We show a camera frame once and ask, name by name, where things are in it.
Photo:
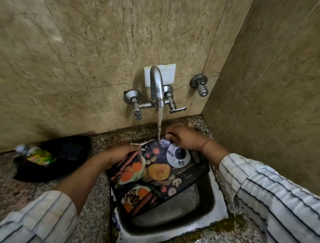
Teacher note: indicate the person's right hand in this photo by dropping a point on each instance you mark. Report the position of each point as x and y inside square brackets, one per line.
[187, 139]

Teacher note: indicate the person's left hand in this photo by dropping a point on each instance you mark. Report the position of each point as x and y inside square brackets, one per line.
[121, 153]

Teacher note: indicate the person's right fingers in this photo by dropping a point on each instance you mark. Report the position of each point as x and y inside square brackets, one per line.
[173, 136]

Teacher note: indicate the person's left thumb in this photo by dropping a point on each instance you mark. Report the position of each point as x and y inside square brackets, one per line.
[132, 147]

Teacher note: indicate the black food print tray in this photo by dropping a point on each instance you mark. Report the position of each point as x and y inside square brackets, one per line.
[160, 175]

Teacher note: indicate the person's left forearm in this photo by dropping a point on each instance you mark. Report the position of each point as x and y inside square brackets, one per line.
[47, 200]

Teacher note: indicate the person's right forearm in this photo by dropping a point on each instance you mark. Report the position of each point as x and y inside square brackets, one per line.
[265, 192]

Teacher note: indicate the red wrist thread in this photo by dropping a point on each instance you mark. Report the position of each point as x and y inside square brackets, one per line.
[206, 144]

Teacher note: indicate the black plastic tray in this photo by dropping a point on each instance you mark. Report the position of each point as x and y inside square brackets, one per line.
[62, 155]

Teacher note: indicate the steel sink basin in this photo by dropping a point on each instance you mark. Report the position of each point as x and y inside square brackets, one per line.
[175, 207]

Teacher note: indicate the green dish soap bottle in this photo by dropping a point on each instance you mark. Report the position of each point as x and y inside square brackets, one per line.
[37, 155]

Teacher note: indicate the chrome wall mixer faucet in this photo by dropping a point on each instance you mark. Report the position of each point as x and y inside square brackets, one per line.
[157, 94]

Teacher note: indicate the chrome wall tap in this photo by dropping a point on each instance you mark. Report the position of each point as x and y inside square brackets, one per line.
[200, 84]

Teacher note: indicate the white wall switch plate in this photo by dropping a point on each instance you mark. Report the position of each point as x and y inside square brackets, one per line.
[168, 72]

